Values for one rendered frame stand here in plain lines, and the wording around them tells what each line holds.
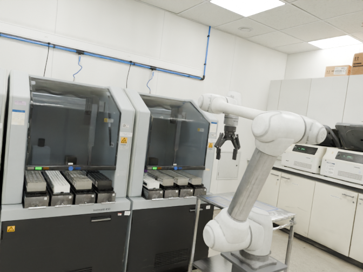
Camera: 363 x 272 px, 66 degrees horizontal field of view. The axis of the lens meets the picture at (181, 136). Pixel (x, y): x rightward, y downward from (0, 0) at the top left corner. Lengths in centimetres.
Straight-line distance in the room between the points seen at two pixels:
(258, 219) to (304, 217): 258
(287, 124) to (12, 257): 181
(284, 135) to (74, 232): 158
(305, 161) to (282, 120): 288
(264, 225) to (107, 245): 124
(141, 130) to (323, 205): 254
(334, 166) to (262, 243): 240
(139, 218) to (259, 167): 132
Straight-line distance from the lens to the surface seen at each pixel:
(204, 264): 246
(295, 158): 412
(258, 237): 156
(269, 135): 115
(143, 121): 226
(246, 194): 132
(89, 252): 230
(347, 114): 414
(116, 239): 233
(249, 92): 455
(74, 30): 330
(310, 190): 402
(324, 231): 400
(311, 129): 128
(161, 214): 242
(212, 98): 161
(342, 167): 381
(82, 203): 213
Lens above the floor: 141
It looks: 4 degrees down
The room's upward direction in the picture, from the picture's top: 7 degrees clockwise
